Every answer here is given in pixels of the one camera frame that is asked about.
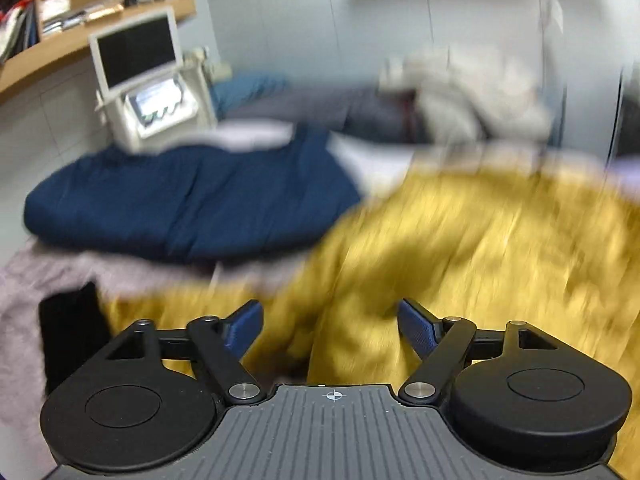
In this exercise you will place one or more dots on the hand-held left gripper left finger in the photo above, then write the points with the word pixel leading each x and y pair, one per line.
pixel 246 327

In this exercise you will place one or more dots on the yellow patterned cloth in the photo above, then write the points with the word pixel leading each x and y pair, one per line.
pixel 475 240

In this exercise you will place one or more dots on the wooden wall shelf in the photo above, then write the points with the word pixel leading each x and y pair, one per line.
pixel 60 45

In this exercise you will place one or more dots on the blue pillow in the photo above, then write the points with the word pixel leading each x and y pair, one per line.
pixel 245 87

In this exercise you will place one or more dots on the white machine with monitor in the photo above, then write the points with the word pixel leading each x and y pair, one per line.
pixel 135 50

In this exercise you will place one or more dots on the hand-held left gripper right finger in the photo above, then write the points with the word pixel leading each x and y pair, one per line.
pixel 416 330

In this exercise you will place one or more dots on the grey cloth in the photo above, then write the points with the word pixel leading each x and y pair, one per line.
pixel 320 105

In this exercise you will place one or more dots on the navy blue comforter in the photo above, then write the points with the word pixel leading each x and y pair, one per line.
pixel 190 200

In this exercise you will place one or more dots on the black cloth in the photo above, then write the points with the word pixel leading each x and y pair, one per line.
pixel 70 330

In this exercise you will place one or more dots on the beige quilted blanket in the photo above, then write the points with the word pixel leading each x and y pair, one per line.
pixel 475 90

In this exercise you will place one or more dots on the row of books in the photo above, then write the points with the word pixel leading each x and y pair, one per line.
pixel 20 30

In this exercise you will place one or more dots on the grey knitted blanket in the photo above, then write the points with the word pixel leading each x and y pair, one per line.
pixel 30 280

